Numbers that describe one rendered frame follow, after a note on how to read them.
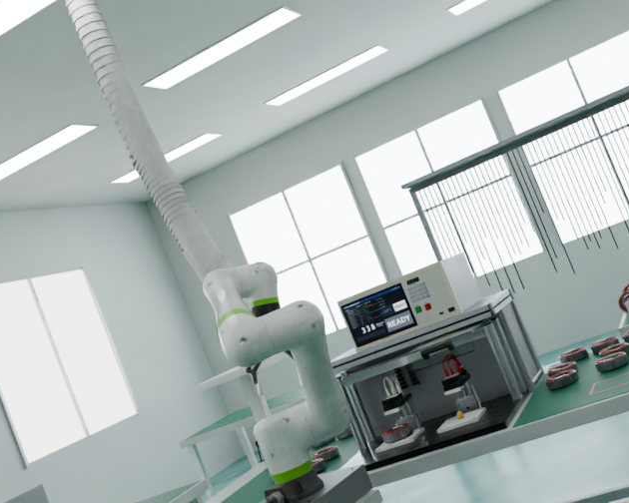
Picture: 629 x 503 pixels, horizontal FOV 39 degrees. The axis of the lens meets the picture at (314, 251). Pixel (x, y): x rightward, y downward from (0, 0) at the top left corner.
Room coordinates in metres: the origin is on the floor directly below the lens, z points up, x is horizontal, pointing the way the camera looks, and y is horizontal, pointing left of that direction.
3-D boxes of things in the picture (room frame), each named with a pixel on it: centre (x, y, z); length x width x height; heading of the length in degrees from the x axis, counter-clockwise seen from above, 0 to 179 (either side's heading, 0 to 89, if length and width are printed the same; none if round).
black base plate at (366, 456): (3.22, -0.15, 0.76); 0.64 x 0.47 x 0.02; 68
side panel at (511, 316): (3.46, -0.60, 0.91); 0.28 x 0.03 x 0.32; 158
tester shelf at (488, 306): (3.51, -0.27, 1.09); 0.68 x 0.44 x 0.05; 68
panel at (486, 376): (3.45, -0.24, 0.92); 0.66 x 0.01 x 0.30; 68
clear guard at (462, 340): (3.15, -0.32, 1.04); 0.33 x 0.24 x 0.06; 158
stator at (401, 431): (3.26, -0.04, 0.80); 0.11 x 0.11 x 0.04
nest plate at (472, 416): (3.16, -0.26, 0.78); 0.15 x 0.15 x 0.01; 68
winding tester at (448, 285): (3.50, -0.28, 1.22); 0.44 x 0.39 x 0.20; 68
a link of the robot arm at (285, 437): (2.72, 0.29, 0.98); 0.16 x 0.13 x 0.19; 97
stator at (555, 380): (3.21, -0.65, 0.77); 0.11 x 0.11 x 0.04
